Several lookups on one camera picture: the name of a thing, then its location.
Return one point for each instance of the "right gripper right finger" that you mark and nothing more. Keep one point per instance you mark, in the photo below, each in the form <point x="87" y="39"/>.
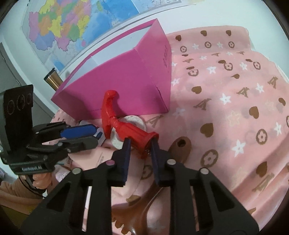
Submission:
<point x="200" y="203"/>

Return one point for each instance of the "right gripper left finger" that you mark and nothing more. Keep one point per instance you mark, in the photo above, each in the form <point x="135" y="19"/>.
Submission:
<point x="81" y="202"/>

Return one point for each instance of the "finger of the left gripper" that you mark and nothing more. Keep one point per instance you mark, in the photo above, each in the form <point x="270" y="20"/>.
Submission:
<point x="62" y="148"/>
<point x="58" y="130"/>

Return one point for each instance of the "red plastic tool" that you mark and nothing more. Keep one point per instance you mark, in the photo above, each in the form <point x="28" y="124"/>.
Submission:
<point x="107" y="112"/>

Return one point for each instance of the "left hand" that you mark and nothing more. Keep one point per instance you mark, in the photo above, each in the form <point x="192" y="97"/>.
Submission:
<point x="42" y="181"/>

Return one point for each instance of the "gold thermos cup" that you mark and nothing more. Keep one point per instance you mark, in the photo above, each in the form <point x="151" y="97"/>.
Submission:
<point x="53" y="79"/>

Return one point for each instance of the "grey door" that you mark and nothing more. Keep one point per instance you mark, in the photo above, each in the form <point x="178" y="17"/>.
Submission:
<point x="23" y="94"/>

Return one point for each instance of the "round white pad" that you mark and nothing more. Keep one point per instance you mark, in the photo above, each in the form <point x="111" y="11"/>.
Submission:
<point x="129" y="129"/>

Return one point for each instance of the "pink patterned cloth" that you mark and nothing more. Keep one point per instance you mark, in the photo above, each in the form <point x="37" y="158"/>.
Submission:
<point x="232" y="103"/>

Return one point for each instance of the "pink cardboard box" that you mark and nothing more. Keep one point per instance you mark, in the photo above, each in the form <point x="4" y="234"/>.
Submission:
<point x="136" y="64"/>

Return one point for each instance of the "black tracking camera left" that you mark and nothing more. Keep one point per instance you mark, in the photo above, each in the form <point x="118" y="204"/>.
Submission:
<point x="16" y="129"/>

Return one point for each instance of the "wall map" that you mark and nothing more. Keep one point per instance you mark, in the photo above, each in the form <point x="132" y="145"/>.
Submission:
<point x="58" y="30"/>

